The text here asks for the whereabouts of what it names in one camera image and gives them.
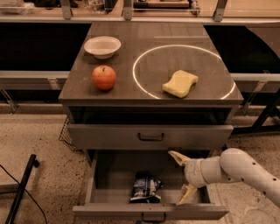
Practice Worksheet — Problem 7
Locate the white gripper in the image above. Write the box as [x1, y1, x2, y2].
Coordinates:
[168, 150, 207, 206]

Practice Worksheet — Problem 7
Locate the blue chip bag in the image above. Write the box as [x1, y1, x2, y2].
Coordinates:
[129, 172, 163, 203]

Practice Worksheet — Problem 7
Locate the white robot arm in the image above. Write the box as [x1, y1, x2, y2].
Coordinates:
[168, 148, 280, 207]

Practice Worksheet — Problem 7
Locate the open middle drawer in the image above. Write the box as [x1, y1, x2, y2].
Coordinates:
[73, 150, 228, 223]

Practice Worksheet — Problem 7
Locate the yellow sponge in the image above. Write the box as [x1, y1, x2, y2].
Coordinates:
[162, 70, 199, 98]

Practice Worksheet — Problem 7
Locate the red apple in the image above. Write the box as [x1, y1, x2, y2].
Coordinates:
[91, 65, 116, 91]

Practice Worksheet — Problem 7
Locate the white bowl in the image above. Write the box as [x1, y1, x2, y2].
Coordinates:
[84, 36, 122, 60]

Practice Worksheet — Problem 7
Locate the black stand leg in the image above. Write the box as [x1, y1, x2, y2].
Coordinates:
[5, 154, 39, 224]

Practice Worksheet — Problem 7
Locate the top drawer with handle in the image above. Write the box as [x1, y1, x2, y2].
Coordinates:
[67, 124, 233, 151]

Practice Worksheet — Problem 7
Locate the wire mesh basket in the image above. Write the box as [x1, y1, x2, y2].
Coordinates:
[59, 118, 82, 153]

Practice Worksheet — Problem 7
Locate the black cable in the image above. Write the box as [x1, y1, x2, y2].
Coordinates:
[0, 164, 49, 224]

